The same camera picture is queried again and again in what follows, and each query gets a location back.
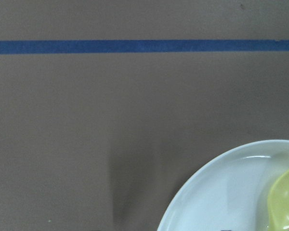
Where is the white round plate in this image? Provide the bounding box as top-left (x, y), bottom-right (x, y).
top-left (158, 140), bottom-right (289, 231)

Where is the yellow plastic spoon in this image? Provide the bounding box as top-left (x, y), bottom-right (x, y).
top-left (267, 170), bottom-right (289, 231)

